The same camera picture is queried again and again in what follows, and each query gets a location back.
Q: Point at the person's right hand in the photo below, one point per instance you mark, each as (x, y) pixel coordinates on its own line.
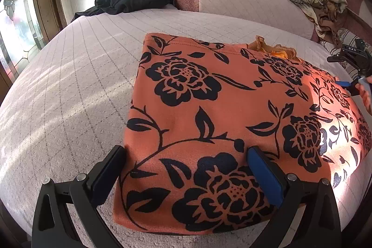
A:
(367, 97)

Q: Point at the orange black floral shirt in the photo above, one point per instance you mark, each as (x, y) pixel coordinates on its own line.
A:
(203, 120)

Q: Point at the striped floral pillow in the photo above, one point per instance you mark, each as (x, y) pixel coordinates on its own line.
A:
(348, 38)

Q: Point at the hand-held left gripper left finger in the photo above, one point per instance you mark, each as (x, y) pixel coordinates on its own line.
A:
(109, 172)

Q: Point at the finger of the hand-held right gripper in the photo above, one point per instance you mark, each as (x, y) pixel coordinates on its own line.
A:
(335, 58)
(344, 84)

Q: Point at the brown garment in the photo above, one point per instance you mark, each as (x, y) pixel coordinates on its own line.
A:
(330, 24)

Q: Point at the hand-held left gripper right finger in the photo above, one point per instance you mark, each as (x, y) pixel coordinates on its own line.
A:
(266, 178)

